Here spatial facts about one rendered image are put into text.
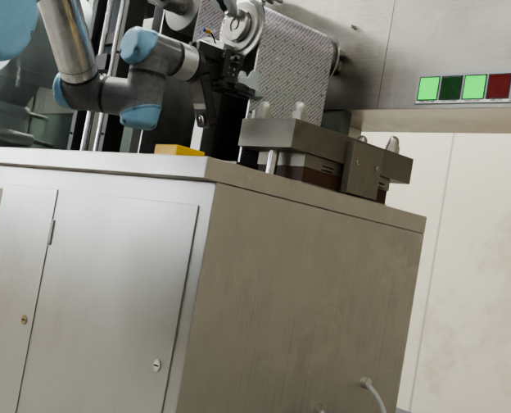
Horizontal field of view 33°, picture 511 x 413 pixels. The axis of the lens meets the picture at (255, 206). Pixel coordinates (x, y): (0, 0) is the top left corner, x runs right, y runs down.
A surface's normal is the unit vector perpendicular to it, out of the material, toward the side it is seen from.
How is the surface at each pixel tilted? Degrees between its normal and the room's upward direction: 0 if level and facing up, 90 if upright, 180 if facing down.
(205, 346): 90
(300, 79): 90
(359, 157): 90
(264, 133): 90
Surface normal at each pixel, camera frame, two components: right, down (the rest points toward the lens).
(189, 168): -0.72, -0.17
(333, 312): 0.68, 0.07
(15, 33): 0.91, 0.22
